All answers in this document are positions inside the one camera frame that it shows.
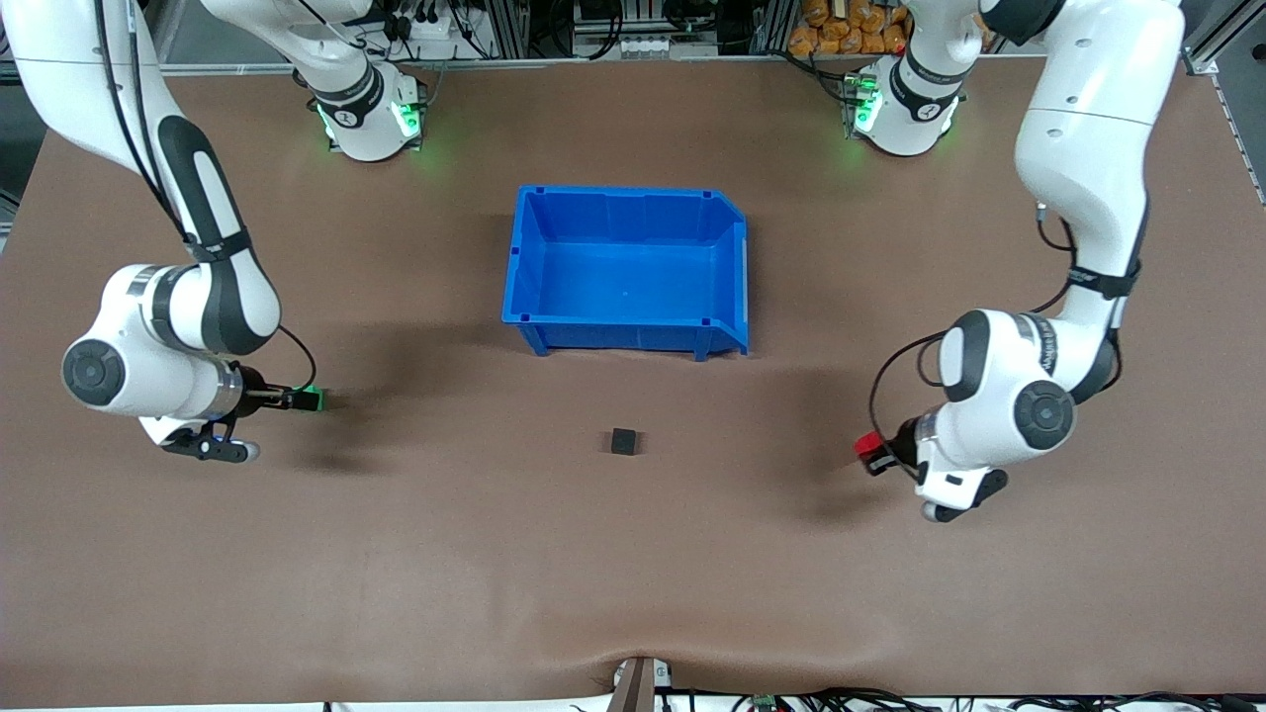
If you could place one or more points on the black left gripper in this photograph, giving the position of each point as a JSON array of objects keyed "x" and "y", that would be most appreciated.
[{"x": 902, "y": 438}]

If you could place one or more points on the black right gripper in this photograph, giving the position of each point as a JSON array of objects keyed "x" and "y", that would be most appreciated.
[{"x": 255, "y": 387}]

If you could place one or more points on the red cube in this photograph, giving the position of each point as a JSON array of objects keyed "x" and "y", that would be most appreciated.
[{"x": 867, "y": 444}]

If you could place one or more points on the green cube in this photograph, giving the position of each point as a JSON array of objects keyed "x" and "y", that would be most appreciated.
[{"x": 317, "y": 400}]

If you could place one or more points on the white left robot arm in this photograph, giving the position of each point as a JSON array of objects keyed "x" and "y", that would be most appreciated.
[{"x": 1083, "y": 148}]

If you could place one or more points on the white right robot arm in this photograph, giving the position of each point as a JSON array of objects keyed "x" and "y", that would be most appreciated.
[{"x": 213, "y": 297}]

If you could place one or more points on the black cube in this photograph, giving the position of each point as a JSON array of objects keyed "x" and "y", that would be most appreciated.
[{"x": 623, "y": 441}]

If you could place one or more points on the blue plastic storage bin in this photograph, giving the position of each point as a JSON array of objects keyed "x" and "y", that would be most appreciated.
[{"x": 625, "y": 277}]

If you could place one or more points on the metal table edge clamp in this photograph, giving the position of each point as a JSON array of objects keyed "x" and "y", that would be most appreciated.
[{"x": 641, "y": 684}]

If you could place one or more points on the white power strip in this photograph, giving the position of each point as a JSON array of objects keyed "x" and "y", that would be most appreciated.
[{"x": 430, "y": 30}]

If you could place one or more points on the orange packaged goods bag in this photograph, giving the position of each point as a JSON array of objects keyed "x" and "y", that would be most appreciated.
[{"x": 846, "y": 28}]

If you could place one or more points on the aluminium frame profile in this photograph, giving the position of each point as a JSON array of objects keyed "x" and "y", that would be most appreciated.
[{"x": 1226, "y": 40}]

